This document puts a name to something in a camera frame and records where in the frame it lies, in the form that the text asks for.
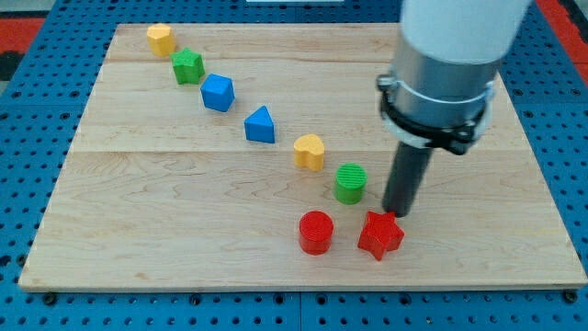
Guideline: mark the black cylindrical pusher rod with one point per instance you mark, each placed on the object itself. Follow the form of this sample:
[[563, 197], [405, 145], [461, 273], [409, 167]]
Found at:
[[406, 174]]

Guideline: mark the red cylinder block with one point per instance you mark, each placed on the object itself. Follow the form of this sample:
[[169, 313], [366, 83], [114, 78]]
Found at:
[[316, 230]]

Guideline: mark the yellow pentagon block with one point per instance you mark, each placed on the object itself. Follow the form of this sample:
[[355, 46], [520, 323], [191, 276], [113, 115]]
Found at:
[[161, 39]]

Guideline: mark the green star block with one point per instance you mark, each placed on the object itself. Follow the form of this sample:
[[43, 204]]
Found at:
[[188, 66]]

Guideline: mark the red star block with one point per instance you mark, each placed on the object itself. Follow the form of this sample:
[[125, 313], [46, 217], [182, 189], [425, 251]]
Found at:
[[380, 234]]

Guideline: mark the blue triangle block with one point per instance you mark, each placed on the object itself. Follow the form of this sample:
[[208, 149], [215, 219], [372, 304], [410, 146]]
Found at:
[[259, 126]]

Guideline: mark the yellow heart block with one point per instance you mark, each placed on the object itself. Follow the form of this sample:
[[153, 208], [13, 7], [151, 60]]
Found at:
[[309, 152]]

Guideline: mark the blue cube block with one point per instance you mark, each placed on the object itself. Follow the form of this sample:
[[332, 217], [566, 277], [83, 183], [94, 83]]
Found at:
[[217, 92]]

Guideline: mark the light wooden board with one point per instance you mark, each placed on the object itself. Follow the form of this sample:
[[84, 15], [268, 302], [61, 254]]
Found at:
[[160, 194]]

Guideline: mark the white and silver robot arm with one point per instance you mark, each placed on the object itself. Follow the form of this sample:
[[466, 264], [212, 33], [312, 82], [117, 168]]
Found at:
[[439, 88]]

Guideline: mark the green cylinder block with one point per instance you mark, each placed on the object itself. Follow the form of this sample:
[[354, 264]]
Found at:
[[349, 183]]

